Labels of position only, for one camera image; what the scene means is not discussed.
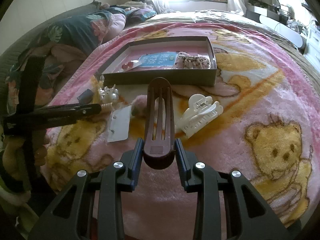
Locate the pink lace bow hair clip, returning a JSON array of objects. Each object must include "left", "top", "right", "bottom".
[{"left": 174, "top": 51, "right": 211, "bottom": 69}]

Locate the white bed footboard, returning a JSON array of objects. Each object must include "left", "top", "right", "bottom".
[{"left": 259, "top": 15, "right": 305, "bottom": 49}]

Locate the white drawer cabinet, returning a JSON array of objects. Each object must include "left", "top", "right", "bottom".
[{"left": 304, "top": 21, "right": 320, "bottom": 71}]

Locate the white plastic claw clip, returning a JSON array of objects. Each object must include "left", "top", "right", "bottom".
[{"left": 176, "top": 94, "right": 223, "bottom": 138}]

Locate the person left hand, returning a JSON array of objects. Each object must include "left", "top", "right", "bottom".
[{"left": 2, "top": 130, "right": 50, "bottom": 180}]

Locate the small dark blue block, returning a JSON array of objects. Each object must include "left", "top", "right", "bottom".
[{"left": 77, "top": 89, "right": 94, "bottom": 105}]

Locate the stud earrings white card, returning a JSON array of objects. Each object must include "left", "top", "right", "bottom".
[{"left": 107, "top": 105, "right": 131, "bottom": 142}]

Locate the red bead earrings packet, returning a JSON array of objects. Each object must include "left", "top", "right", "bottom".
[{"left": 121, "top": 60, "right": 142, "bottom": 72}]

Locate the brown plastic hair barrette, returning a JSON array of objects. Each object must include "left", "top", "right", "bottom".
[{"left": 143, "top": 77, "right": 175, "bottom": 170}]

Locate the pink fluffy pompom hair clip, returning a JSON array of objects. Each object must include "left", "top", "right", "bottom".
[{"left": 131, "top": 95, "right": 148, "bottom": 118}]

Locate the dark cardboard box tray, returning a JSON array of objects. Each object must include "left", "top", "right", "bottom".
[{"left": 95, "top": 36, "right": 217, "bottom": 87}]

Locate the floral dark green quilt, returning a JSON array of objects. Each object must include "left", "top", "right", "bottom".
[{"left": 5, "top": 7, "right": 126, "bottom": 114}]

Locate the purple teal pillow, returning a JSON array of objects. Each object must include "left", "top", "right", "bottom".
[{"left": 126, "top": 8, "right": 157, "bottom": 24}]

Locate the clear pearl flower claw clip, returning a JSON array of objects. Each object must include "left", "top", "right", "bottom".
[{"left": 98, "top": 85, "right": 119, "bottom": 104}]

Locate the pink bear pattern blanket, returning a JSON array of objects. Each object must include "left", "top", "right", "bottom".
[{"left": 41, "top": 23, "right": 319, "bottom": 239}]

